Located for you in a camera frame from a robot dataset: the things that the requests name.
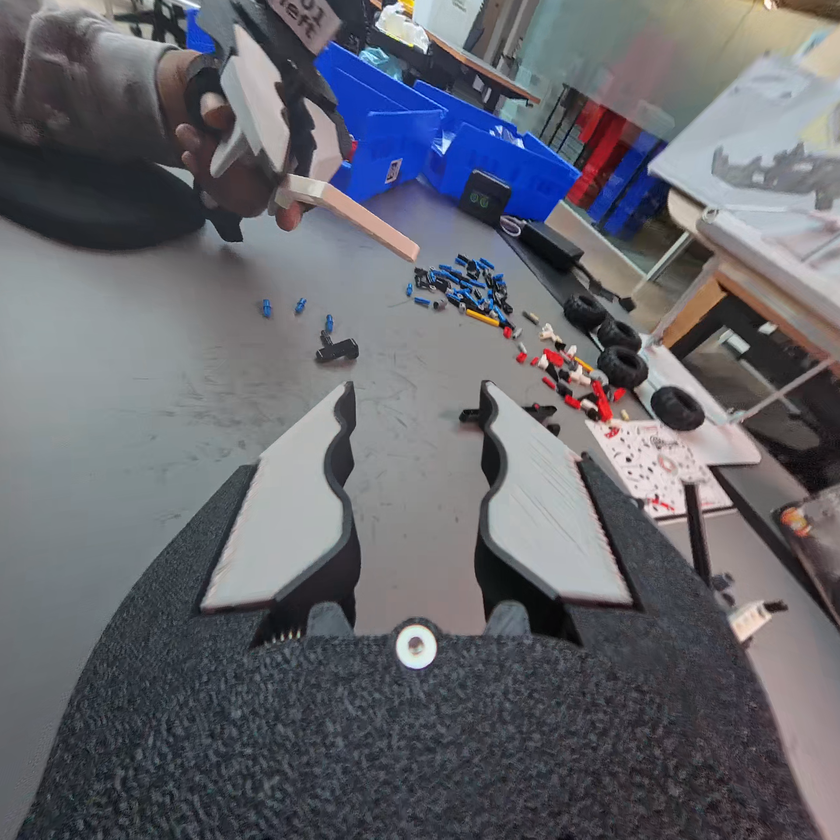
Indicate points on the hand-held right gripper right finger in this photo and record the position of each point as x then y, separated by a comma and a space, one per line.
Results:
551, 525

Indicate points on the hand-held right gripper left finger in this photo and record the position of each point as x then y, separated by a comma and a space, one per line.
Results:
282, 525

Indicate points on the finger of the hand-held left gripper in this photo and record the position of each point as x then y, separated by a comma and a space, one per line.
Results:
367, 220

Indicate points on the pile of blue black pieces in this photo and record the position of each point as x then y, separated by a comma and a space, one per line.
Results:
466, 289

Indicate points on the black toy connector piece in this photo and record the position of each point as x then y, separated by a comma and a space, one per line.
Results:
341, 350

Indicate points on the person's left forearm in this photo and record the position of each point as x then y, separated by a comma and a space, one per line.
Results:
79, 85

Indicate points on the person's left hand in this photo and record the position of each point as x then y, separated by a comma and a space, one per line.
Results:
197, 164

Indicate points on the blue bin with tag sticker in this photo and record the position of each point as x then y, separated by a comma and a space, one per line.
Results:
394, 138

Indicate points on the white sticker sheet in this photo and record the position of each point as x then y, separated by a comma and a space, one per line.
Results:
649, 466

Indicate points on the black device with green lights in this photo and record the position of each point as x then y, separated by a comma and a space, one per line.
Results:
484, 195

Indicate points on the partly built toy car chassis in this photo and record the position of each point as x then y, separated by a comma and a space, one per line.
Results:
702, 538

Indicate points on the pile of red white pieces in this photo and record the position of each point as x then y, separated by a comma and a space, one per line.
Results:
571, 374

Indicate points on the plain blue bin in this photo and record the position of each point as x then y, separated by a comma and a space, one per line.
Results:
518, 170

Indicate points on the black toy tyre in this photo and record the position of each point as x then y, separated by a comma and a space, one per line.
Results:
619, 334
678, 408
623, 367
584, 312

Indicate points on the black power adapter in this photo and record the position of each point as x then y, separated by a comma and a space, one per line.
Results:
551, 246

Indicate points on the wood edged side table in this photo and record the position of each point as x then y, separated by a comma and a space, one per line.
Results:
485, 65

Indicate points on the black rubber mat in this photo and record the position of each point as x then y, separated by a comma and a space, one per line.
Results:
558, 275

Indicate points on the white storage box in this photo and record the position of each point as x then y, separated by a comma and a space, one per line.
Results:
446, 16

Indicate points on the stack of red crates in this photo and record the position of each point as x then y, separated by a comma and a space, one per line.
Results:
610, 144

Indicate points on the toy set cardboard box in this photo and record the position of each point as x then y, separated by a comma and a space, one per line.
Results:
814, 551

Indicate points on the stack of blue crates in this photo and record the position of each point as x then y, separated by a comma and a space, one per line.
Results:
630, 190

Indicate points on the open building instruction booklet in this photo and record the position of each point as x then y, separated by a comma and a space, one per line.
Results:
754, 131

